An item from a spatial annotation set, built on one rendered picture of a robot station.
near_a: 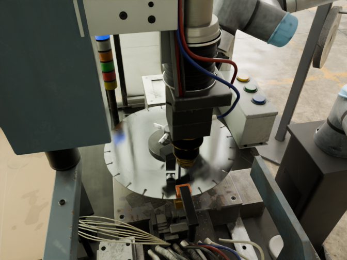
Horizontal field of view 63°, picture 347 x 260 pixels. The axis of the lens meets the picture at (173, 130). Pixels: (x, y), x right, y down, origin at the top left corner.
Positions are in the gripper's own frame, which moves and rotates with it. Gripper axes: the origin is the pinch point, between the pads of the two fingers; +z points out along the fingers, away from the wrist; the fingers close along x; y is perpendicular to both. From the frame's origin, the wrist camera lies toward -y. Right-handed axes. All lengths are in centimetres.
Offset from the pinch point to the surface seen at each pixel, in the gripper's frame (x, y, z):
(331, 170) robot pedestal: 54, 17, 0
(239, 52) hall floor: 189, -188, -35
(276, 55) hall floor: 217, -162, -46
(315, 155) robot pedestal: 54, 9, -2
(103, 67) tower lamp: -13.4, -23.7, -4.0
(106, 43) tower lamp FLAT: -15.4, -21.9, -10.7
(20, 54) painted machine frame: -39.7, 27.4, -12.0
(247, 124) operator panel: 29.9, -3.1, -3.3
